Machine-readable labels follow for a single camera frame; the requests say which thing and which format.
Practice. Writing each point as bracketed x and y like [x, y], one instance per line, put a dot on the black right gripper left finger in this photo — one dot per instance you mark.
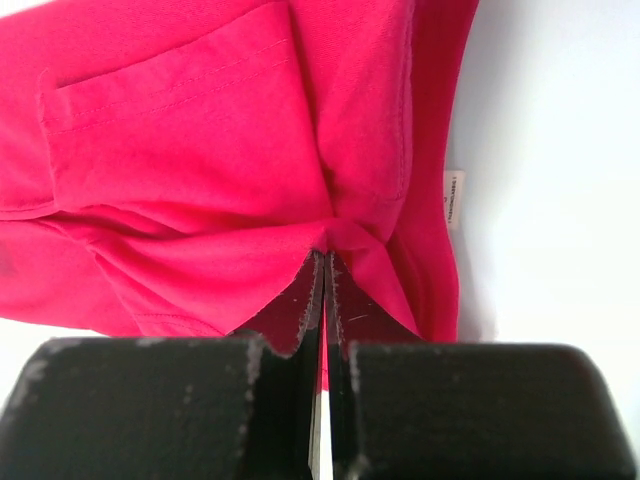
[246, 406]

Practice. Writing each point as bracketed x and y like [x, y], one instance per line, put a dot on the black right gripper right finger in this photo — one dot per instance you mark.
[404, 408]

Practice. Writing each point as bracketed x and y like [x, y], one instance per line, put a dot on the magenta pink t shirt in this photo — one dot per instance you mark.
[167, 166]

